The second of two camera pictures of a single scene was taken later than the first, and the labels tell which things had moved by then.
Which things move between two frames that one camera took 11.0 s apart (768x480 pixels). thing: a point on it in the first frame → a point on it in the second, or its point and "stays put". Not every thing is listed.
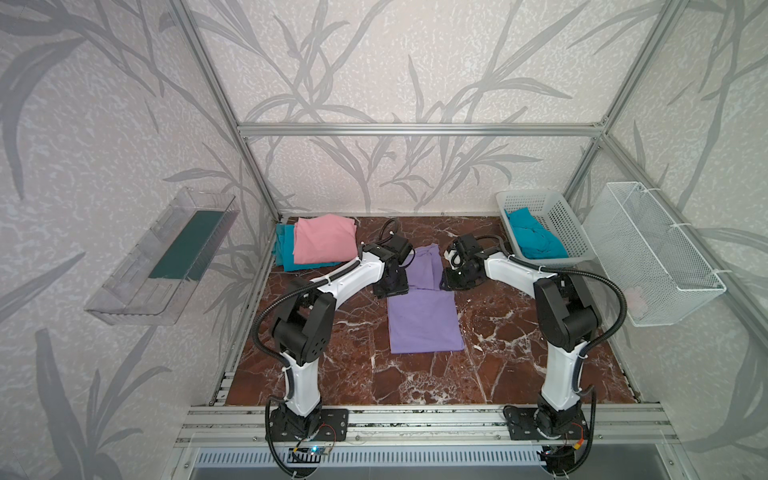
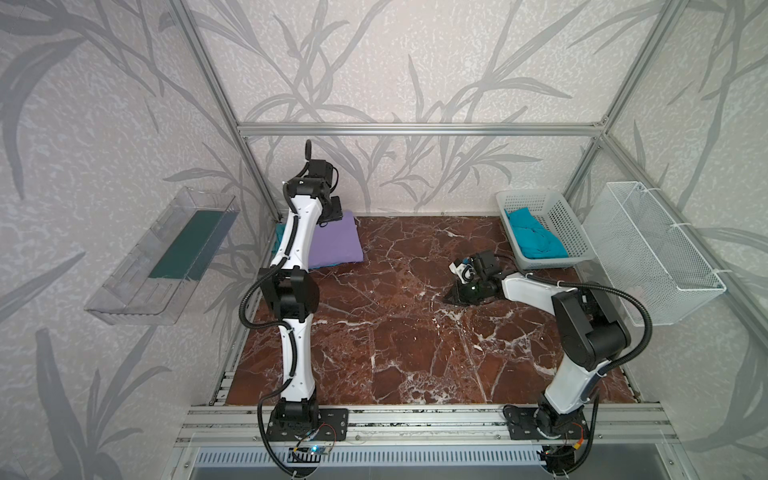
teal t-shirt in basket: (534, 240) stays put
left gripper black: (391, 282) → (332, 210)
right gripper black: (455, 278) → (466, 287)
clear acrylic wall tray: (153, 283) stays put
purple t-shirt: (426, 320) → (336, 243)
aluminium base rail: (608, 425) stays put
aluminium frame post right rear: (668, 17) stays put
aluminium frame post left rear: (185, 13) stays put
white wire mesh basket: (663, 278) stays put
